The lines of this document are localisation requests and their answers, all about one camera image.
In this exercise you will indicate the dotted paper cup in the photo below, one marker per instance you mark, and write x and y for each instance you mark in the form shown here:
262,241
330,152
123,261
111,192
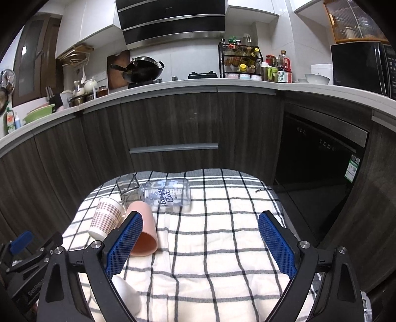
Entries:
106,216

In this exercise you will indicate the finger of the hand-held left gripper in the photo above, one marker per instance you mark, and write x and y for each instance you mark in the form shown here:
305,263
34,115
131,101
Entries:
21,241
40,252

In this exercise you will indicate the black burner grate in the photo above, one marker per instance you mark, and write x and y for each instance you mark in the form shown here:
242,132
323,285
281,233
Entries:
202,75

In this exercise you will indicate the green plastic jug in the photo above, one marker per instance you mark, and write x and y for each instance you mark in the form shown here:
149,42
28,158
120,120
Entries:
268,72

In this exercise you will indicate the orange framed glass cabinet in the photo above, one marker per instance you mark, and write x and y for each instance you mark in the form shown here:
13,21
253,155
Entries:
349,21

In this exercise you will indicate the clear printed glass bottle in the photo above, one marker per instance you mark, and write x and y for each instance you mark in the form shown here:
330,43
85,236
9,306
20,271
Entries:
173,192

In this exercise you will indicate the steel pot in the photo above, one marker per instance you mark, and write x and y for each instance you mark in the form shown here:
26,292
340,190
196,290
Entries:
77,100

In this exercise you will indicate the knife block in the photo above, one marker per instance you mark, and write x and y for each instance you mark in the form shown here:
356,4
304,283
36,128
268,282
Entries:
53,98

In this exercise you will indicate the black checked white cloth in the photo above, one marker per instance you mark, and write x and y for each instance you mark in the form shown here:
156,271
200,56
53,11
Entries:
216,247

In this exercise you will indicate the large white bowl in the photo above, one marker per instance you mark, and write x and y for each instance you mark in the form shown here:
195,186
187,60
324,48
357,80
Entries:
317,79

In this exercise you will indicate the white ceramic bottle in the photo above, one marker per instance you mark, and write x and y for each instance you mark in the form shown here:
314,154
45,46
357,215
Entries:
79,88

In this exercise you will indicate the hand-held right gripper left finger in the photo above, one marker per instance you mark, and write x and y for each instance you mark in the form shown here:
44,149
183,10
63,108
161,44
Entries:
123,244

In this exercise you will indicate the red labelled sauce bottle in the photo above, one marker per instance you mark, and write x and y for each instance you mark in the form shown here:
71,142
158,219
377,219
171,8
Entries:
284,72

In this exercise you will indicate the pink cup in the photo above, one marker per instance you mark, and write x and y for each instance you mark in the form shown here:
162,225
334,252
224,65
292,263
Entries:
148,227

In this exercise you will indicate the white cup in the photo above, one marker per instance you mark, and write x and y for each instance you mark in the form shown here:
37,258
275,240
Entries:
126,294

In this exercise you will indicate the green energy label sticker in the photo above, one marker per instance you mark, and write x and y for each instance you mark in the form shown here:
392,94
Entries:
352,168

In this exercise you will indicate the red lidded jar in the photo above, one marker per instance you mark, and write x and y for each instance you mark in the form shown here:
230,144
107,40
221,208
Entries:
270,59

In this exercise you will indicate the dark wooden cutting board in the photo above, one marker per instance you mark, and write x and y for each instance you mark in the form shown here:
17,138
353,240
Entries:
116,58

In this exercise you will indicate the black spice rack with bottles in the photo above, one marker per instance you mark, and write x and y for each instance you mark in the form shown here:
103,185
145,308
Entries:
244,54

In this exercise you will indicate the green dish soap bottle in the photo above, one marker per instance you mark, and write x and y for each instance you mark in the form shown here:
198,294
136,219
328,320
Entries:
10,122

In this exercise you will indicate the white teapot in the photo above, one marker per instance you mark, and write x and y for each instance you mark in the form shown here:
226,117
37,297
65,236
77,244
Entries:
91,84

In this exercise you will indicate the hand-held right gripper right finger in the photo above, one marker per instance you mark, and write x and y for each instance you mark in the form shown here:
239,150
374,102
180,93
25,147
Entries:
278,244

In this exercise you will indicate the black wok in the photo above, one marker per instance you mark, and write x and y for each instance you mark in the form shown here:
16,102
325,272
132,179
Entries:
145,71

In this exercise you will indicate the black built-in dishwasher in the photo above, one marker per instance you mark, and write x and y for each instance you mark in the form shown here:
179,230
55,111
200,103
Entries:
315,154

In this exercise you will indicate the green plastic basin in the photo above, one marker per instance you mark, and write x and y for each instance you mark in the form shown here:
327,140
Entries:
38,114

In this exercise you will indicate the black range hood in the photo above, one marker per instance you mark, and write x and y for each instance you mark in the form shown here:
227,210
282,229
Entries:
170,18

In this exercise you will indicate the brown door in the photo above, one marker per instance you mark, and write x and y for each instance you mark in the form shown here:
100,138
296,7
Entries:
34,55

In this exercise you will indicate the black microwave oven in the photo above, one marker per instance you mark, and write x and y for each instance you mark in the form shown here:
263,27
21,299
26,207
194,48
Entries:
355,65

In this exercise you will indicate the white wall cabinet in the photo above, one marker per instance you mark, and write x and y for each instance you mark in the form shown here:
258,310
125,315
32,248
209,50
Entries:
89,18

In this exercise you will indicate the dark wood base cabinet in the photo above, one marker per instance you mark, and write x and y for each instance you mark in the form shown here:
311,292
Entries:
173,117

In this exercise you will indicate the white rice cooker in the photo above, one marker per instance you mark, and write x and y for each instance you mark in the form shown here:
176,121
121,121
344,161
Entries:
321,68

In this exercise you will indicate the brown glass jars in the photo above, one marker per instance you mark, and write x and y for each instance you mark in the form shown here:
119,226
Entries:
102,92

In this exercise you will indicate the clear square glass cup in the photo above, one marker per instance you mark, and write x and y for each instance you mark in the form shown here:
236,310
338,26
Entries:
126,185

